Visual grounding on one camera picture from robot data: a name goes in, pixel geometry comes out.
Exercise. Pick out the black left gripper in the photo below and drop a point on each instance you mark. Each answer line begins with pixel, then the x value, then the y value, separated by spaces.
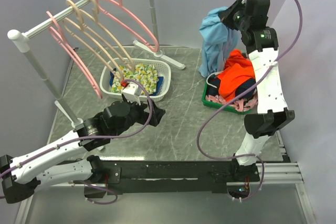
pixel 145 118

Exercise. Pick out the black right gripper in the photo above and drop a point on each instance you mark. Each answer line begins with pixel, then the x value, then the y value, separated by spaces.
pixel 226 14

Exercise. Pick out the light blue shorts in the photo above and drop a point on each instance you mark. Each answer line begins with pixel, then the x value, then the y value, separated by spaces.
pixel 218 42

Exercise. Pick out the pink hanger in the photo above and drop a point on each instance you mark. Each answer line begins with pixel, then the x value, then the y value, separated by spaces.
pixel 58 35
pixel 139 40

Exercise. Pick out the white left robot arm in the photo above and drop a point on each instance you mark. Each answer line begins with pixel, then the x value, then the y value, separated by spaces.
pixel 47 166

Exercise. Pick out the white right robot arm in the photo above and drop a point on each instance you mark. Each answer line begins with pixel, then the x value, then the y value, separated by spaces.
pixel 272 110

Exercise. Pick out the beige hanger right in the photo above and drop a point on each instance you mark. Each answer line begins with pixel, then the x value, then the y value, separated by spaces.
pixel 94 17

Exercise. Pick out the beige hanger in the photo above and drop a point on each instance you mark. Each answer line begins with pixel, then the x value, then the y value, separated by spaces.
pixel 69 25
pixel 94 17

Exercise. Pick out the beige hanger left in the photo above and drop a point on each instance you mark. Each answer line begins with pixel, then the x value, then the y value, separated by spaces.
pixel 69 25

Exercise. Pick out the white plastic laundry basket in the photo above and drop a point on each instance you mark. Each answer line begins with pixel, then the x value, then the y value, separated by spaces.
pixel 154 75

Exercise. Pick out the lemon print cloth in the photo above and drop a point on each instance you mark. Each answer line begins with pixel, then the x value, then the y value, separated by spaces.
pixel 141 79

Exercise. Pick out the green plastic tray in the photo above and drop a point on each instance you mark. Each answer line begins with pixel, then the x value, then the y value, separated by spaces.
pixel 242 106

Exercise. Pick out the orange garment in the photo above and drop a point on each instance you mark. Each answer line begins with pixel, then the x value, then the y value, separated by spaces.
pixel 238 76

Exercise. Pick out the navy pink floral garment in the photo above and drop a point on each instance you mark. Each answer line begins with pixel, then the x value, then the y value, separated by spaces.
pixel 238 90

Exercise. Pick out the white metal clothes rack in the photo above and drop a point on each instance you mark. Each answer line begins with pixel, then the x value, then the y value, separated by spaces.
pixel 21 42

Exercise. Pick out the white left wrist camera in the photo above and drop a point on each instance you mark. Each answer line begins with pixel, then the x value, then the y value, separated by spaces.
pixel 131 91

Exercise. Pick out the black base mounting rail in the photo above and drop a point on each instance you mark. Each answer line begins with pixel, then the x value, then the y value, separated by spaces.
pixel 170 176

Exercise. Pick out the aluminium frame rail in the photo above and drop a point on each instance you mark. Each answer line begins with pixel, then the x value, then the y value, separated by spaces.
pixel 282 173

